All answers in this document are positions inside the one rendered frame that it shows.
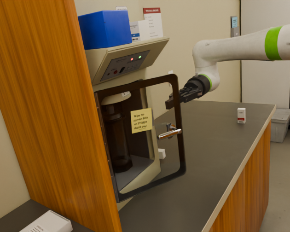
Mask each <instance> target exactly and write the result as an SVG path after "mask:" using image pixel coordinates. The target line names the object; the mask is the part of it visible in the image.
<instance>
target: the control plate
mask: <svg viewBox="0 0 290 232"><path fill-rule="evenodd" d="M149 52H150V50H148V51H144V52H139V53H135V54H131V55H127V56H124V57H120V58H115V59H112V60H111V61H110V63H109V65H108V67H107V69H106V71H105V73H104V75H103V77H102V78H101V80H100V81H104V80H107V79H110V78H112V77H115V76H118V75H122V74H125V73H128V72H130V71H133V70H137V69H139V67H140V66H141V64H142V63H143V61H144V60H145V58H146V56H147V55H148V53H149ZM139 56H141V57H140V58H139ZM131 58H133V60H131ZM137 64H138V66H136V65H137ZM133 65H134V67H132V66H133ZM122 67H125V69H124V70H123V72H122V73H119V72H120V70H121V69H122ZM127 67H129V69H127ZM116 70H117V73H116V74H114V72H115V71H116ZM108 73H110V74H109V75H107V74H108Z"/></svg>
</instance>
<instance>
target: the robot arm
mask: <svg viewBox="0 0 290 232"><path fill-rule="evenodd" d="M192 56H193V60H194V65H195V74H196V75H195V76H193V77H192V78H191V79H189V80H188V81H187V83H186V84H185V85H184V87H183V88H182V89H180V90H179V93H180V103H182V102H184V103H187V102H189V101H191V100H193V99H196V98H197V99H199V98H200V97H202V96H203V95H205V94H206V93H208V92H211V91H214V90H215V89H216V88H217V87H218V86H219V83H220V76H219V72H218V67H217V62H224V61H234V60H259V61H272V62H273V61H275V60H277V61H281V60H290V24H287V25H283V26H279V27H275V28H274V27H270V28H267V29H264V30H261V31H258V32H254V33H251V34H247V35H242V36H237V37H232V38H226V39H218V40H202V41H199V42H197V43H196V44H195V46H194V47H193V50H192Z"/></svg>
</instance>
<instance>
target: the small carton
mask: <svg viewBox="0 0 290 232"><path fill-rule="evenodd" d="M129 24H130V30H131V37H132V42H134V41H144V40H149V39H151V38H150V30H149V23H148V20H142V21H135V22H130V23H129Z"/></svg>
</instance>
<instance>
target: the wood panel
mask: <svg viewBox="0 0 290 232"><path fill-rule="evenodd" d="M0 110H1V113H2V116H3V119H4V121H5V124H6V128H7V131H8V133H9V136H10V139H11V142H12V145H13V148H14V151H15V154H16V157H17V160H18V163H19V166H20V169H21V171H22V174H23V178H24V181H25V184H26V186H27V189H28V192H29V195H30V198H31V199H32V200H34V201H36V202H38V203H40V204H42V205H44V206H46V207H48V208H50V209H52V210H54V211H56V212H58V213H60V214H61V215H63V216H65V217H67V218H69V219H71V220H73V221H75V222H77V223H79V224H81V225H83V226H85V227H87V228H89V229H91V230H93V231H95V232H122V227H121V223H120V218H119V214H118V209H117V204H116V199H115V194H114V189H113V185H112V180H111V176H110V170H109V165H108V161H107V156H106V152H105V147H104V141H103V136H102V132H101V127H100V123H99V117H98V112H97V108H96V103H95V98H94V94H93V88H92V84H91V79H90V74H89V70H88V65H87V59H86V55H85V50H84V45H83V41H82V36H81V30H80V26H79V21H78V16H77V12H76V7H75V2H74V0H0Z"/></svg>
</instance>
